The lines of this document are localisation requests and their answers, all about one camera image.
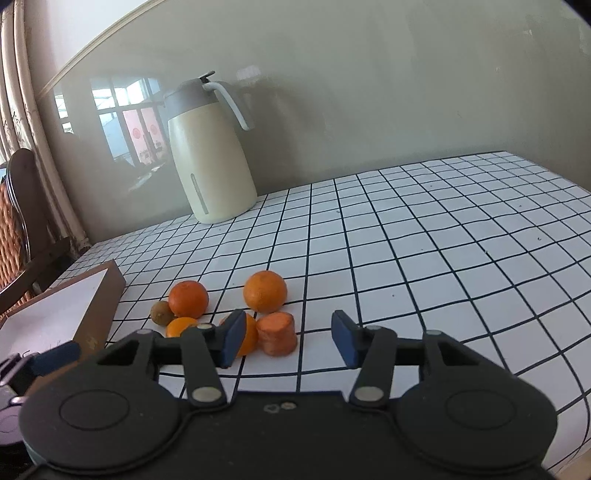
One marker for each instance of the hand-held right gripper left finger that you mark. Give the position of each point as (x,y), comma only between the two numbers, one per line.
(233,339)

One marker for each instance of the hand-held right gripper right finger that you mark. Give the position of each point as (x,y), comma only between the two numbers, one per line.
(345,339)

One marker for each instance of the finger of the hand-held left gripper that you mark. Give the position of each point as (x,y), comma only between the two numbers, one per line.
(55,357)

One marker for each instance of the carrot chunk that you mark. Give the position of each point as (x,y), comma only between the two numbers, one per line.
(277,336)

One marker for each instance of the brown cardboard box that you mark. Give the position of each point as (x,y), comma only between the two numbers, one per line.
(64,300)

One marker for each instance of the small orange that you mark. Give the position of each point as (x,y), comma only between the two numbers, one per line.
(178,326)

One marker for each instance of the brown kiwi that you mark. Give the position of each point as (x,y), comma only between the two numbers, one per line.
(161,313)

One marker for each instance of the white checkered tablecloth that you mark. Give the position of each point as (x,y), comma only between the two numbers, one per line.
(415,254)

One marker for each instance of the wooden wicker chair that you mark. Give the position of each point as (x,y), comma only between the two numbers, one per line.
(23,221)

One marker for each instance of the cream thermos jug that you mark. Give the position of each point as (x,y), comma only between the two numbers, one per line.
(212,170)

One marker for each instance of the beige curtain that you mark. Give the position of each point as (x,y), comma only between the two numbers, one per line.
(32,101)

